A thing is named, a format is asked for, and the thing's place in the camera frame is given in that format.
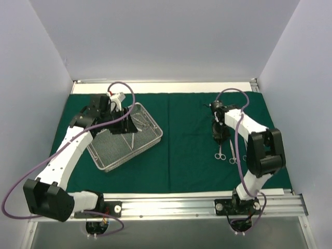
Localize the steel needle holder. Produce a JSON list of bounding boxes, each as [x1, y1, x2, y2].
[[242, 140, 247, 161]]

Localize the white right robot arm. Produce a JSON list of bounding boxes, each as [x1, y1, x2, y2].
[[209, 101, 286, 214]]

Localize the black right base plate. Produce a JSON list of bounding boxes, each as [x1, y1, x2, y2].
[[214, 194, 261, 216]]

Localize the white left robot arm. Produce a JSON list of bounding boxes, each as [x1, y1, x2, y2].
[[23, 92, 137, 222]]

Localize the steel forceps clamp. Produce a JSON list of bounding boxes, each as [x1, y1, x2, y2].
[[229, 140, 237, 164]]

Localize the green surgical drape cloth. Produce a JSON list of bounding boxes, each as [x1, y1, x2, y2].
[[48, 91, 293, 195]]

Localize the steel surgical scissors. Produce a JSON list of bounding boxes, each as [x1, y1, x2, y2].
[[214, 145, 226, 161]]

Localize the steel tweezers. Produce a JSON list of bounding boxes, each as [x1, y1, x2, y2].
[[132, 115, 154, 132]]

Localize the aluminium front rail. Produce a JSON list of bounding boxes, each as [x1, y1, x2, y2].
[[27, 194, 309, 223]]

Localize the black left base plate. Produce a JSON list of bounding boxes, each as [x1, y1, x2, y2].
[[74, 200, 122, 218]]

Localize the steel mesh instrument tray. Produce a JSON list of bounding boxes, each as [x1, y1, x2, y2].
[[87, 102, 163, 172]]

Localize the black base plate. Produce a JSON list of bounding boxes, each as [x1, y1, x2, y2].
[[74, 200, 122, 218], [214, 194, 261, 216]]

